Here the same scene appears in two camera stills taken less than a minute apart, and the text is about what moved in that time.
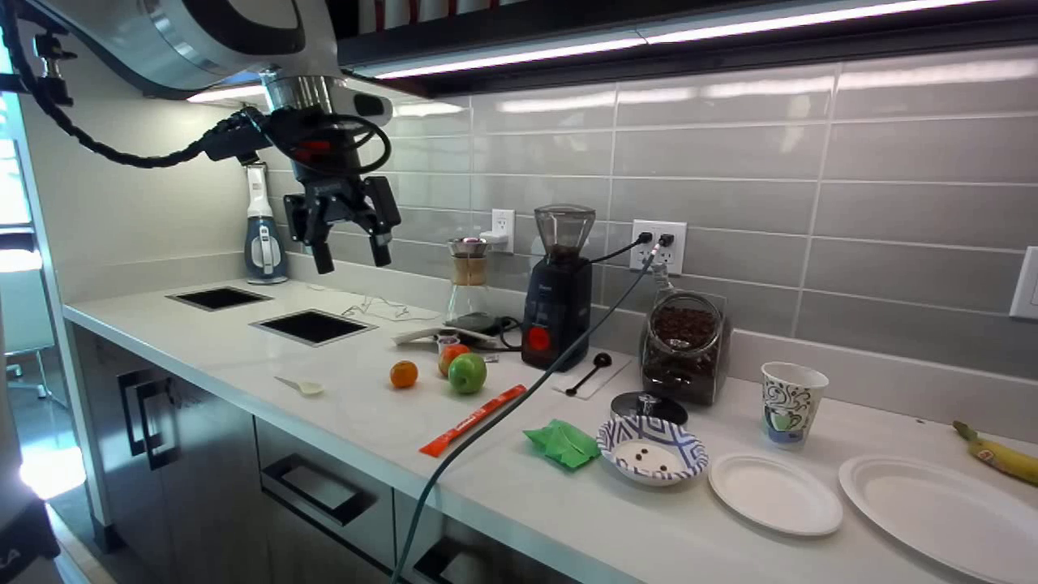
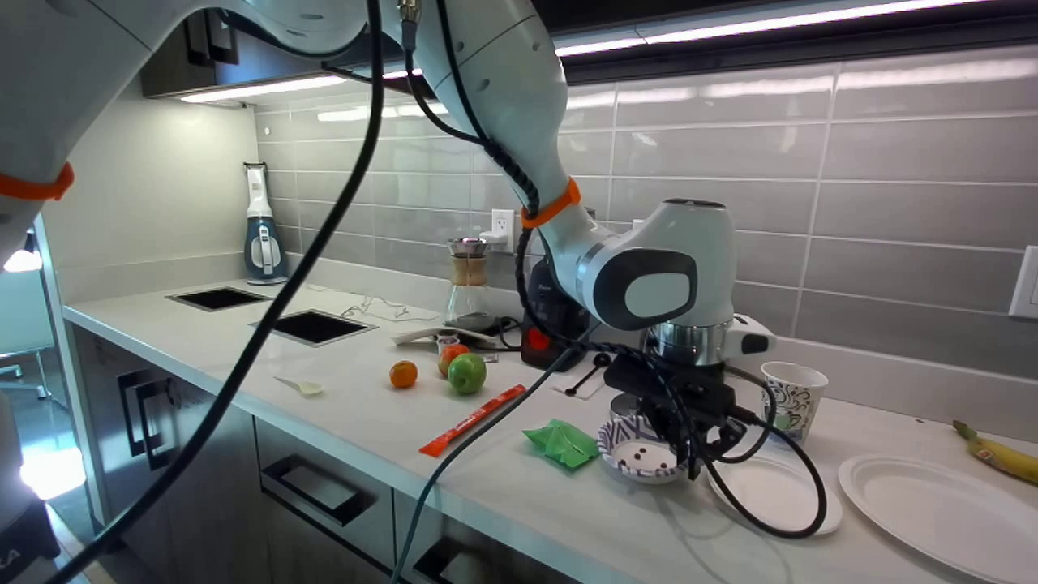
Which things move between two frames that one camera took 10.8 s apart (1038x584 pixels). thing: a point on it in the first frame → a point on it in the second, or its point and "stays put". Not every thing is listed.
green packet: [567, 445] stays put
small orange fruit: [404, 373] stays put
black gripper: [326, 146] → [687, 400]
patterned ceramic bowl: [647, 447] stays put
